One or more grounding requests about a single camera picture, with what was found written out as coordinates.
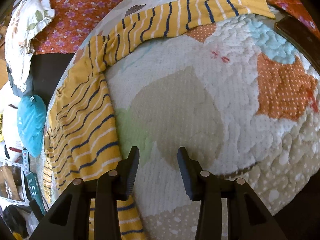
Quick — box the yellow striped small garment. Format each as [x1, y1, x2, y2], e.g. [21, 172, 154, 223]
[44, 0, 273, 239]

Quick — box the dark green cardboard box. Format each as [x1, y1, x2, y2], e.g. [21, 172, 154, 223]
[26, 172, 46, 215]

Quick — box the white metal shelf rack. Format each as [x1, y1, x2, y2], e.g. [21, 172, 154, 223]
[1, 159, 29, 206]

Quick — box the light blue patterned strip box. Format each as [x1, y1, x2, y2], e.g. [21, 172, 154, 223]
[22, 148, 30, 177]

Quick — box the teal plush cushion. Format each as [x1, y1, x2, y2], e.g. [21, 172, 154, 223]
[17, 95, 47, 158]

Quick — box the white quilted heart blanket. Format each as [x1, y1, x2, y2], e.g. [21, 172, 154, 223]
[43, 0, 320, 240]

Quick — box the grey folded garment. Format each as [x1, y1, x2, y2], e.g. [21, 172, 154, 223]
[6, 65, 34, 98]

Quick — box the white floral leaf pillowcase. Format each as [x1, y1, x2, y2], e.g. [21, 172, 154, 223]
[4, 0, 55, 93]

